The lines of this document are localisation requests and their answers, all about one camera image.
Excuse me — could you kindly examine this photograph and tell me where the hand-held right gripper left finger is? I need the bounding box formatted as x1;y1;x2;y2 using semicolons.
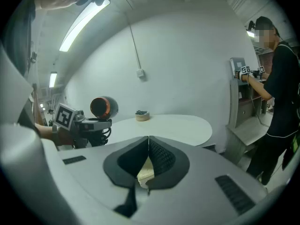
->
103;136;150;218

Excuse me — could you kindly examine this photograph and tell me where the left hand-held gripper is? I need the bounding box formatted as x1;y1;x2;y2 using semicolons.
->
53;103;113;149

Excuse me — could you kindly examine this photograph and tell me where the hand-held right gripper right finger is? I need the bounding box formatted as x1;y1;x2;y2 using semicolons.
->
145;135;190;190

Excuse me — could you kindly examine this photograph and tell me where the white oval table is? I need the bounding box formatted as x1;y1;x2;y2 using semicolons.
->
103;114;213;147

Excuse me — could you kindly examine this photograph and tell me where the black and orange hair dryer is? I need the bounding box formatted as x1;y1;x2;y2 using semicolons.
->
90;96;119;120

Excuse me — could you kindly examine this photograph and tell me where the person's left forearm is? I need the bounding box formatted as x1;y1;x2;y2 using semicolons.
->
35;123;56;141

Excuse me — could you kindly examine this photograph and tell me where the small ceiling light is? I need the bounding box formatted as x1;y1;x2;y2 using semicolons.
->
49;71;58;88

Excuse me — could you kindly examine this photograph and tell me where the round beige basket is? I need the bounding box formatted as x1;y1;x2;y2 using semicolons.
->
135;110;150;122

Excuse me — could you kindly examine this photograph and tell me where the grey shelf cabinet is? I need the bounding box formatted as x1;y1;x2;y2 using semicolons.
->
225;57;275;165

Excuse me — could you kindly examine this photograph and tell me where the long ceiling light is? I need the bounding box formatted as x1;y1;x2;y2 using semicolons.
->
59;0;111;53

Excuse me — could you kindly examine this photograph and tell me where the person's black shirt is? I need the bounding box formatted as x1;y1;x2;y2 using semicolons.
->
0;0;37;77

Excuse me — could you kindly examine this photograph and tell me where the grey wrist strap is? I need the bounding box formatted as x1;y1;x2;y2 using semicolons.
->
52;124;59;146

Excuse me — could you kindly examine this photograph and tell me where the white wall conduit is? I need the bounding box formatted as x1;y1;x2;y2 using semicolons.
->
128;24;143;70

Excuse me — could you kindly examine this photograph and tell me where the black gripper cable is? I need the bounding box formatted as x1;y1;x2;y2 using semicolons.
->
248;78;270;128

